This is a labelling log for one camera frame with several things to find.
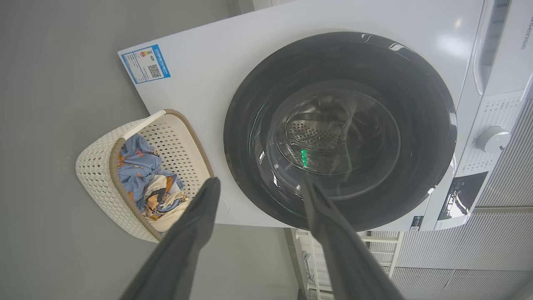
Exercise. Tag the white control dial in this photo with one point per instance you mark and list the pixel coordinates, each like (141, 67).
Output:
(492, 140)

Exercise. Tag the cream perforated laundry basket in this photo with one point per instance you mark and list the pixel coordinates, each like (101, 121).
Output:
(95, 175)

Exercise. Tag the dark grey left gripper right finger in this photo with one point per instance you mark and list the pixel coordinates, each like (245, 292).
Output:
(337, 250)

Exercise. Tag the cream and blue cartoon garment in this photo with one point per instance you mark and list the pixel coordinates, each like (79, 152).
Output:
(160, 202)

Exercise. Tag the black round glass washer door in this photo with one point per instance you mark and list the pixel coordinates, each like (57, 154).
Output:
(416, 125)

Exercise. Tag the white slatted rack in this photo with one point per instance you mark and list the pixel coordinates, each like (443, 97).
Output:
(387, 250)

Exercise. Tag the blue energy label sticker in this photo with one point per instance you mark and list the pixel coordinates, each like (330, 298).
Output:
(145, 63)

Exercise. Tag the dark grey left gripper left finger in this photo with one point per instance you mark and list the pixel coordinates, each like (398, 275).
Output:
(183, 250)

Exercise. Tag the white front-load washing machine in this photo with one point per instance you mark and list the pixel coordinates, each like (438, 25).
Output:
(208, 62)

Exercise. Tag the blue cartoon print garment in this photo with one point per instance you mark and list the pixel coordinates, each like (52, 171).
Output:
(133, 166)

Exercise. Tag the white detergent drawer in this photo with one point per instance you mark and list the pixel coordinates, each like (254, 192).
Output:
(506, 62)

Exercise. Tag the black glossy display panel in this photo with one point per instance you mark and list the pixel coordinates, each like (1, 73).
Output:
(462, 193)

